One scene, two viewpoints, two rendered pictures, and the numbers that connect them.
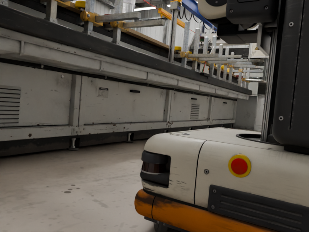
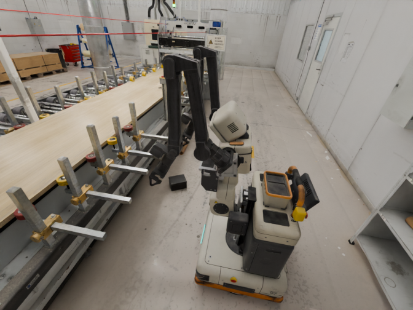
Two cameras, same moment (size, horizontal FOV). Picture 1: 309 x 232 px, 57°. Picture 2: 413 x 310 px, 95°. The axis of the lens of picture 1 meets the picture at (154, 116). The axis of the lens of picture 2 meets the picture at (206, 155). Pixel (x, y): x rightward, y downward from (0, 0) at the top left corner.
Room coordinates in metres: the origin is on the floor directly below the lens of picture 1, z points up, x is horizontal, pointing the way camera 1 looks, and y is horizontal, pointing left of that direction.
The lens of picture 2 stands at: (0.15, 0.28, 1.71)
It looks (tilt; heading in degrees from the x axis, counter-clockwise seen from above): 34 degrees down; 337
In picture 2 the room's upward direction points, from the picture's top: 4 degrees clockwise
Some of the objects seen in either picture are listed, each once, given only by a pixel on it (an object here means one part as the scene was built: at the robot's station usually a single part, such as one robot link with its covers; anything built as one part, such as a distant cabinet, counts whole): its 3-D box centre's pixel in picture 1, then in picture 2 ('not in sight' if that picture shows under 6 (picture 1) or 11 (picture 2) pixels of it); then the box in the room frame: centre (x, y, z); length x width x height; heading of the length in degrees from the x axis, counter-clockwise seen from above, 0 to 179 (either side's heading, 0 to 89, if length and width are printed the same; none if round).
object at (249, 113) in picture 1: (227, 78); (190, 61); (5.65, -1.38, 0.95); 1.65 x 0.70 x 1.90; 59
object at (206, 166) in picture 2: not in sight; (214, 164); (1.02, -0.15, 0.99); 0.28 x 0.16 x 0.22; 149
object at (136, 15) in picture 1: (106, 18); (136, 153); (1.59, 0.31, 0.80); 0.43 x 0.03 x 0.04; 59
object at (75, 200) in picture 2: not in sight; (82, 194); (1.20, 0.66, 0.80); 0.14 x 0.06 x 0.05; 149
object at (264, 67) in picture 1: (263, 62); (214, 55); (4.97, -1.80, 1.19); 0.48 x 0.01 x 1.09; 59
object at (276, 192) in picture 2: not in sight; (275, 189); (0.81, -0.50, 0.87); 0.23 x 0.15 x 0.11; 149
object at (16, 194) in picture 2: not in sight; (37, 224); (0.96, 0.80, 0.87); 0.04 x 0.04 x 0.48; 59
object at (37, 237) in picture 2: not in sight; (46, 227); (0.98, 0.79, 0.81); 0.14 x 0.06 x 0.05; 149
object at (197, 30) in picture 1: (195, 52); not in sight; (2.89, -0.36, 0.89); 0.04 x 0.04 x 0.48; 59
